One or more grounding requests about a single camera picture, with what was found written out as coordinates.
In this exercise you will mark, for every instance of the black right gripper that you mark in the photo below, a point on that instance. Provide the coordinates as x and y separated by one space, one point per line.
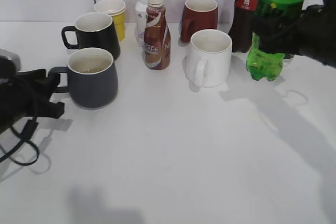
310 34

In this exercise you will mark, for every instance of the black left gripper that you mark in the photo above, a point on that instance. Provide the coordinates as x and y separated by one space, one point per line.
19 90

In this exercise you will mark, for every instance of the green Sprite soda bottle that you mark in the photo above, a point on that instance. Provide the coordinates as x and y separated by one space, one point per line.
259 63

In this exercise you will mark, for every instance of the dark grey ceramic mug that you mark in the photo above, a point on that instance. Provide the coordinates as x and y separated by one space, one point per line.
92 80

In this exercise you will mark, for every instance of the yellow paper cup stack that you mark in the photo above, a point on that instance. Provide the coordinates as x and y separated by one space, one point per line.
116 9

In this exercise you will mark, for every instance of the clear water bottle green label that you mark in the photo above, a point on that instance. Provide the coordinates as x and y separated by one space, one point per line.
288 58

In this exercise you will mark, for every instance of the cola bottle red label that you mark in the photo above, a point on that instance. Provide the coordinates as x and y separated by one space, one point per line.
241 29

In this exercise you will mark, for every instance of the white ceramic mug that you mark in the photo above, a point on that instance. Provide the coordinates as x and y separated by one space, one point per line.
208 59

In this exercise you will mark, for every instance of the dark red ceramic mug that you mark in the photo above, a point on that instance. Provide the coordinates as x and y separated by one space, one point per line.
198 15

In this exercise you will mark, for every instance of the black ceramic mug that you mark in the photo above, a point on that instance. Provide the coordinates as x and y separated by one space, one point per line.
94 30

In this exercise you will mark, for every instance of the brown Nescafe coffee bottle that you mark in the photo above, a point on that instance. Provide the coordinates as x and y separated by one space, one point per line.
157 38

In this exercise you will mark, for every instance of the white plastic drink bottle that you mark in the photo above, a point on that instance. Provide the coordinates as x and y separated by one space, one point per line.
141 19

